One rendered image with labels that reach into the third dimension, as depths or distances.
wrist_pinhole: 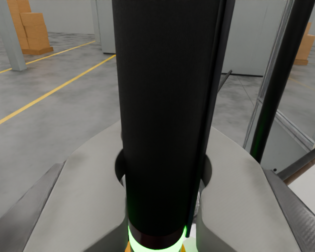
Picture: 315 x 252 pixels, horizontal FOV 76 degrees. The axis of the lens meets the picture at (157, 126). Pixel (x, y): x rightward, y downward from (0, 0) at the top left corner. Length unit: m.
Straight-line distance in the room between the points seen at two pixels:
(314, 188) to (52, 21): 14.68
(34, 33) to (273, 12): 6.99
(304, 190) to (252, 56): 5.40
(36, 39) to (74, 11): 6.06
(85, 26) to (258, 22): 10.27
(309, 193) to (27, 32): 8.36
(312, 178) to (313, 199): 0.04
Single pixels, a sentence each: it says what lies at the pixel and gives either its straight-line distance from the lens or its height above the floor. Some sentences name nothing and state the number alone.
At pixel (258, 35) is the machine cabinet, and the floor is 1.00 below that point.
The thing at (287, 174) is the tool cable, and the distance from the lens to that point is 0.28.
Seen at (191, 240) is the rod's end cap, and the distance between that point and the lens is 0.20.
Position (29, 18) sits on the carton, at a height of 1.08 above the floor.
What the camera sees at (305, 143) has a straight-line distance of 1.19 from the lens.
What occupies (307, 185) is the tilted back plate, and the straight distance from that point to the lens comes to 0.54.
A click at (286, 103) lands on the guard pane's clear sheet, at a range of 1.36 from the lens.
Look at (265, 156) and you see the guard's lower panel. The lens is 1.51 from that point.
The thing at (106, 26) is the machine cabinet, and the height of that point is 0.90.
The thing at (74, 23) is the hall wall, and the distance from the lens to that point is 14.09.
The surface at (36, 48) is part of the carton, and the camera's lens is 8.39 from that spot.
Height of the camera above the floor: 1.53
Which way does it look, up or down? 31 degrees down
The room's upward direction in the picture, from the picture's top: 2 degrees clockwise
